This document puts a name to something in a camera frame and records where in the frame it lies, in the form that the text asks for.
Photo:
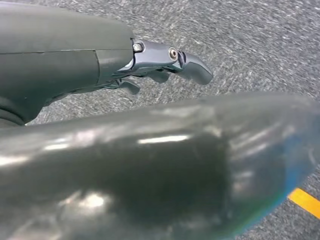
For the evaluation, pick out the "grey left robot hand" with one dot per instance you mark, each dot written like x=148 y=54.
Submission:
x=62 y=56

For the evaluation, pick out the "yellow floor tape outline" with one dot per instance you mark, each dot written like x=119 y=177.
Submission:
x=305 y=202

